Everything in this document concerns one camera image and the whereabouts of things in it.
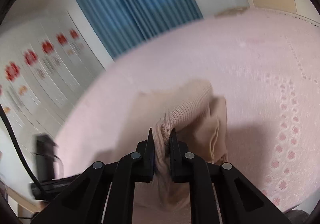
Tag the blue curtain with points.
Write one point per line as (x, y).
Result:
(123, 24)

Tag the beige knit sweater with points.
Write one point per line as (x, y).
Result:
(200, 120)

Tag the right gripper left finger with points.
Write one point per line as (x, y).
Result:
(103, 193)

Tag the pink patterned bedspread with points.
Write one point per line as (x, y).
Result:
(266, 66)

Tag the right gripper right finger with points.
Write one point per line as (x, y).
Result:
(219, 194)

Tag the white wardrobe with red decals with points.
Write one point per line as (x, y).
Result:
(46, 66)

